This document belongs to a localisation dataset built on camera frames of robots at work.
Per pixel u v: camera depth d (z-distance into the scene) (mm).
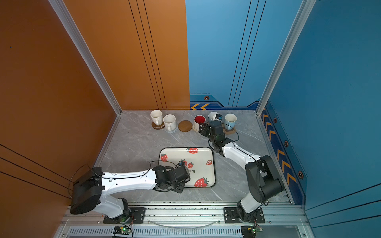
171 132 1048
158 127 1085
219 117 791
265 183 445
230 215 732
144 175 525
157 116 1031
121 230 710
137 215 743
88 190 421
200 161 915
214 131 685
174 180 608
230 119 1038
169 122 1029
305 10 698
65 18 724
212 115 1050
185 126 1115
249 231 706
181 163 745
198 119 1050
